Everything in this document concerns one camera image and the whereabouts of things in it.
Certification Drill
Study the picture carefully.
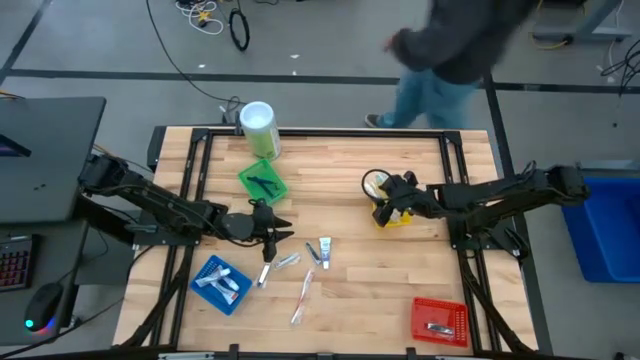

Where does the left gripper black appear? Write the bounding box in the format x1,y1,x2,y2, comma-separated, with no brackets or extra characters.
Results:
219,198,296,265

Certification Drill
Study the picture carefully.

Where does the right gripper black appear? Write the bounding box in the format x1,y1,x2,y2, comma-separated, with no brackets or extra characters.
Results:
373,172,432,229

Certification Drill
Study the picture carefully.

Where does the green white toothbrush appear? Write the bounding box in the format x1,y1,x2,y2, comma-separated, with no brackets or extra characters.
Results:
367,172,394,201

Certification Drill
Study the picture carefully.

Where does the white blue toothpaste tube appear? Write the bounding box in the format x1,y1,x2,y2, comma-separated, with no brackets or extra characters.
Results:
318,236,333,271

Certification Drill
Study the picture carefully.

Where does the red white toothbrush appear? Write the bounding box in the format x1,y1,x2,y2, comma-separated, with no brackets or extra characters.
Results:
290,268,316,327

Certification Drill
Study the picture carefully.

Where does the yellow plastic basket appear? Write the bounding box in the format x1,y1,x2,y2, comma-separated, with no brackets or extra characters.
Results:
368,169,415,230

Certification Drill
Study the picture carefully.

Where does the green plastic basket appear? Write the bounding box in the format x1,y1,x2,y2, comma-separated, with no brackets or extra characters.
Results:
237,158,290,206

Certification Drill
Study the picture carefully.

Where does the blue plastic basket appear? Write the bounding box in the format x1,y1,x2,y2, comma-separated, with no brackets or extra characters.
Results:
189,254,254,317

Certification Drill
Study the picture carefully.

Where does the white red toothpaste tube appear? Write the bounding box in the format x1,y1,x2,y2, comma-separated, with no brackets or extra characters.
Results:
212,277,240,306
194,267,232,289

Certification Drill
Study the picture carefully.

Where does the green white wipes canister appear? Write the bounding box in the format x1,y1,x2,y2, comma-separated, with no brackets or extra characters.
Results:
238,101,283,161

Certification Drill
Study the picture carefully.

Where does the red plastic basket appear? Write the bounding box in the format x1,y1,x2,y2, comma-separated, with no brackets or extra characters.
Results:
410,296,470,349

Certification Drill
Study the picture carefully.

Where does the person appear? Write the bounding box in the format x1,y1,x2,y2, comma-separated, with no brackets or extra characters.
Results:
364,0,539,131

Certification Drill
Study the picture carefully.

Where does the large blue bin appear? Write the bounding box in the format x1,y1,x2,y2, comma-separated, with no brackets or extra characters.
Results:
562,177,640,284

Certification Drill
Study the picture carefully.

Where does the black desk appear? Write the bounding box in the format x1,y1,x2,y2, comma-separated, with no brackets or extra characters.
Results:
0,97,107,224

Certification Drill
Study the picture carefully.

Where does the black computer mouse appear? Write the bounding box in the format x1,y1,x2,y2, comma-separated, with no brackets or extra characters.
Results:
23,282,64,334

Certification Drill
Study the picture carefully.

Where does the backlit black keyboard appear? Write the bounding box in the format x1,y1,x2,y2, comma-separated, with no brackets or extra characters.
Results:
0,234,34,294

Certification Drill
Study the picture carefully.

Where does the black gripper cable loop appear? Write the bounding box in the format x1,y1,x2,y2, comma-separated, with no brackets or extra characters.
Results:
361,168,397,202

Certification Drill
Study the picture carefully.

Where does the black aluminium table frame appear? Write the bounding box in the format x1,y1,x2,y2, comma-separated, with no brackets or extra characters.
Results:
147,124,539,359

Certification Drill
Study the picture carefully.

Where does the long black floor cable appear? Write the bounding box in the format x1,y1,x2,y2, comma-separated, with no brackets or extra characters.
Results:
144,0,242,109

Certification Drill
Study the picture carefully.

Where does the black coiled cable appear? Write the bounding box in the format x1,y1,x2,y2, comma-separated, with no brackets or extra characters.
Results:
228,8,251,52

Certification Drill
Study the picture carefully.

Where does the white coiled cable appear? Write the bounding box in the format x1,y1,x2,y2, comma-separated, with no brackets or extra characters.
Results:
174,0,226,36

